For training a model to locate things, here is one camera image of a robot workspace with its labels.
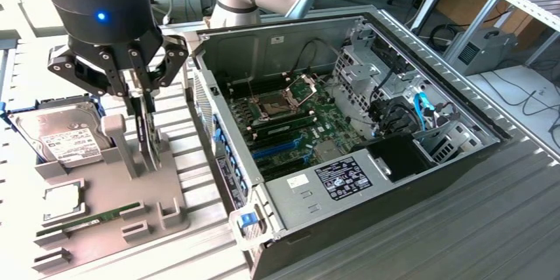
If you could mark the CPU socket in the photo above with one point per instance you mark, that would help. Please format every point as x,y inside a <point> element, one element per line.
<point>273,108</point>

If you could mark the grey power supply with label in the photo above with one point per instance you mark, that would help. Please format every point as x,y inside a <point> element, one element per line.
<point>297,201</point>

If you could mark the blue case latch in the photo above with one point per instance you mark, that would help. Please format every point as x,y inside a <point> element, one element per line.
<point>247,220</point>

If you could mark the open grey PC case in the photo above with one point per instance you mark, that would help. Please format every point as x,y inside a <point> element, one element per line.
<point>393,227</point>

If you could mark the blue card retainer strip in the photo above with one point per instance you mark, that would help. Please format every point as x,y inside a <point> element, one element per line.
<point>232,158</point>

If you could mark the silver chipset heatsink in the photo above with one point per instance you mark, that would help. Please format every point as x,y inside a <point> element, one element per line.
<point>328,149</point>

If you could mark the thin metal locking lever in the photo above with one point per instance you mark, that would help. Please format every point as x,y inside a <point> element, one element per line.
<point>251,88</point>

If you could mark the blue expansion slot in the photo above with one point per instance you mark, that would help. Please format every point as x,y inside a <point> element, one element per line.
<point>275,149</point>

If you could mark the metal socket cover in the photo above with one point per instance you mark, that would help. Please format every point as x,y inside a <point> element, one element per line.
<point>304,90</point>

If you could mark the graphics card with black fan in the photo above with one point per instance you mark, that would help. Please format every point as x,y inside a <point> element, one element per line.
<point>148,142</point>

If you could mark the silver disk bay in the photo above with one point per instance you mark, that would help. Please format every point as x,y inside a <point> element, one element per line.
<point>455,135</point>

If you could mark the black labelled RAM stick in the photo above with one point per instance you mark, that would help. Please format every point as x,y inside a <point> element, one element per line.
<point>284,130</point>

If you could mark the short black expansion slot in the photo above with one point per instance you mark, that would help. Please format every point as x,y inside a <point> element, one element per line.
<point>280,164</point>

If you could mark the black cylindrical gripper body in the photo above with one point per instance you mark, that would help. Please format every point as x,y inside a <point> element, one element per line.
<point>104,11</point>

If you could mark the green motherboard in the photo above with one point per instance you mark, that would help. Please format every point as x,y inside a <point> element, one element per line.
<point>341,122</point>

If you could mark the silver CPU chip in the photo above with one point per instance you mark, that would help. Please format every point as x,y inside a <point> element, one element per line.
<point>63,201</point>

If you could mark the grey vented box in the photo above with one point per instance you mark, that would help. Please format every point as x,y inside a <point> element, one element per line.
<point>485,53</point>

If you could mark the green RAM stick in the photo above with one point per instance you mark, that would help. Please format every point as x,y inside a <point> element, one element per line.
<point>107,217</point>

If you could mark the long black expansion slot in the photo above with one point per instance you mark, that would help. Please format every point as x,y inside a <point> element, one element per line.
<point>275,140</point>

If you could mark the aluminium frame rack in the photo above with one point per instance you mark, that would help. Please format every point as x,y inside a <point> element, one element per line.
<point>524,1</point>

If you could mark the silver hard disk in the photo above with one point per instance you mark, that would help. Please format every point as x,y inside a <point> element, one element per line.
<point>56,129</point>

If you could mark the blue disk caddy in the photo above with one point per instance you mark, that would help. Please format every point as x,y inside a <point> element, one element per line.
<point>21,106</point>

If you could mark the grey parts rack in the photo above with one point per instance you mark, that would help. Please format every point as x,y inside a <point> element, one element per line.
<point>113,194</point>

